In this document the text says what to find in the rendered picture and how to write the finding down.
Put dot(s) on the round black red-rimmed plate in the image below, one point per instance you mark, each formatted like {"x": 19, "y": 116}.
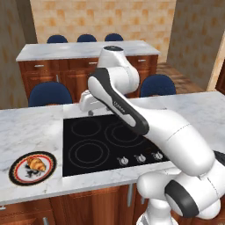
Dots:
{"x": 17, "y": 174}

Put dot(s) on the black glass hob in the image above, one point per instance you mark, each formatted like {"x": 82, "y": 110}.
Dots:
{"x": 88, "y": 146}

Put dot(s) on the silver hob knob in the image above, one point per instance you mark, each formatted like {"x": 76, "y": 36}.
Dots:
{"x": 140, "y": 158}
{"x": 122, "y": 160}
{"x": 157, "y": 155}

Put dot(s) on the wooden cupboard door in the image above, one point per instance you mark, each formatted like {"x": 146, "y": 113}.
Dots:
{"x": 90, "y": 205}
{"x": 23, "y": 221}
{"x": 137, "y": 211}

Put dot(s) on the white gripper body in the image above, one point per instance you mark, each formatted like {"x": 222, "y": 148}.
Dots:
{"x": 85, "y": 101}

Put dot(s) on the blue chair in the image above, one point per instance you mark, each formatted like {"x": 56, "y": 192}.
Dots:
{"x": 57, "y": 39}
{"x": 114, "y": 37}
{"x": 49, "y": 93}
{"x": 157, "y": 85}
{"x": 86, "y": 38}

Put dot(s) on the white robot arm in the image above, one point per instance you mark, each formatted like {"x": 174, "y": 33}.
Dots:
{"x": 181, "y": 146}

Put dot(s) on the wooden drawer front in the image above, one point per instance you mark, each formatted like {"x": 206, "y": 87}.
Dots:
{"x": 26, "y": 208}

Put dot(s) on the golden brown croissant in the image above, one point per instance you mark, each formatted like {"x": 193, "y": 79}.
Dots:
{"x": 36, "y": 163}

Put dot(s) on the wooden island cupboard run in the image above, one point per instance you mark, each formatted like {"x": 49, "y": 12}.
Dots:
{"x": 73, "y": 73}

